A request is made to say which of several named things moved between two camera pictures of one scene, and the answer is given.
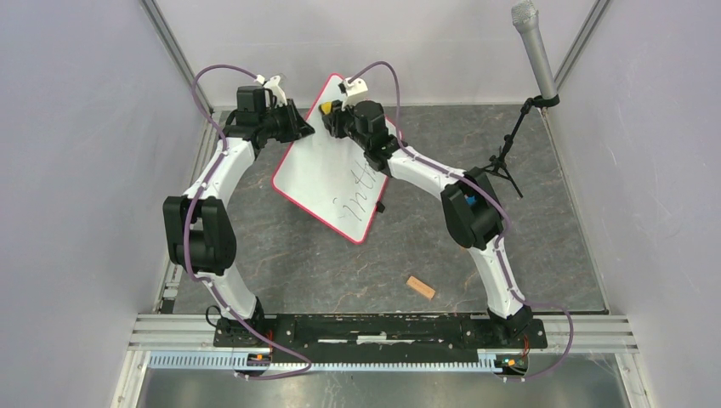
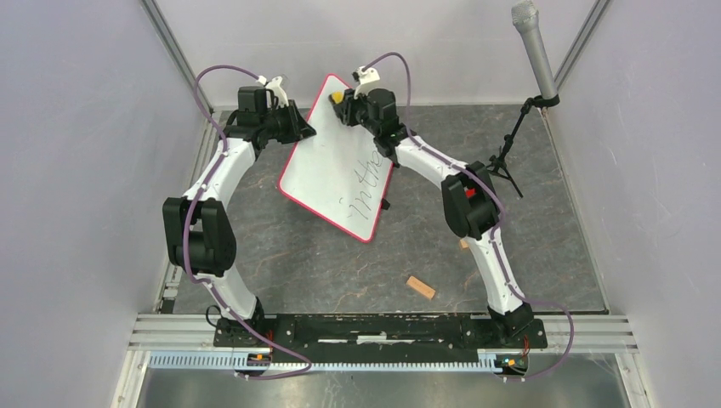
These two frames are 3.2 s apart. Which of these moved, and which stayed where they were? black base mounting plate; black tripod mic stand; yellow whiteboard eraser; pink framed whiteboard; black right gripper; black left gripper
Moved: black right gripper; yellow whiteboard eraser
Stayed: black left gripper; black base mounting plate; black tripod mic stand; pink framed whiteboard
